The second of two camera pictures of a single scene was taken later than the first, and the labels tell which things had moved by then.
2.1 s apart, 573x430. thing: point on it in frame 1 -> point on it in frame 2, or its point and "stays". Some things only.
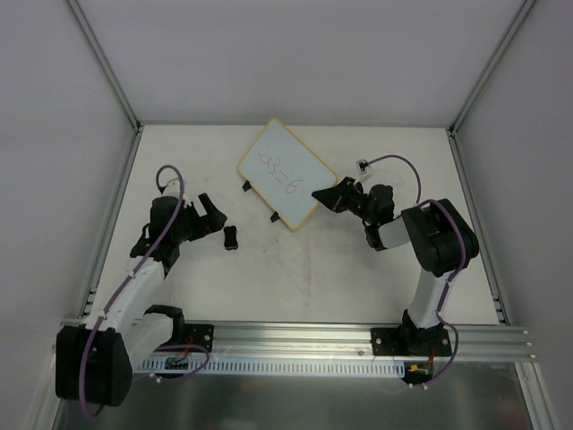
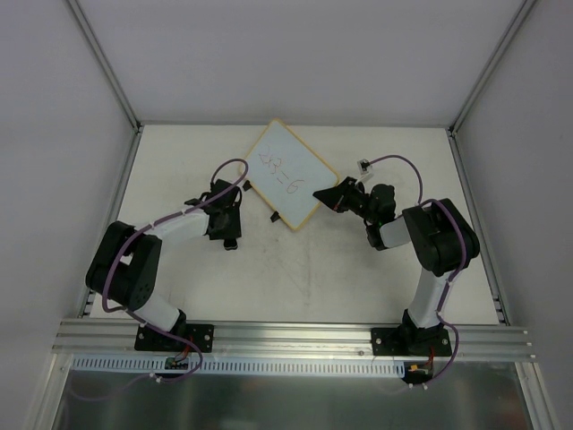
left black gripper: [197, 219] -> [228, 228]
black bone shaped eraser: [230, 237] stays
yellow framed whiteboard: [285, 172] stays
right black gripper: [347, 197] stays
